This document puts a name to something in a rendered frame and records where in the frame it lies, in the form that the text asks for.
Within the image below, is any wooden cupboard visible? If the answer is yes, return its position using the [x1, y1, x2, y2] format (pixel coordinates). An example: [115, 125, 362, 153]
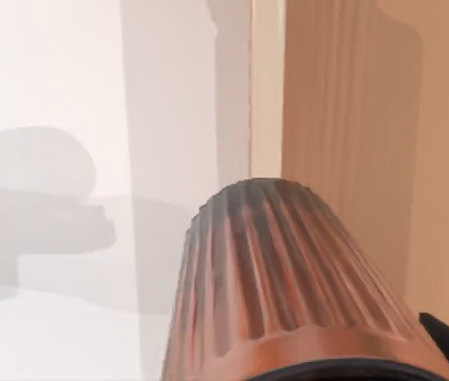
[249, 0, 449, 347]

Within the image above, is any ribbed terracotta plant pot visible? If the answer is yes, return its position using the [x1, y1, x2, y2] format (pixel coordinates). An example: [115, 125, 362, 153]
[159, 177, 449, 381]

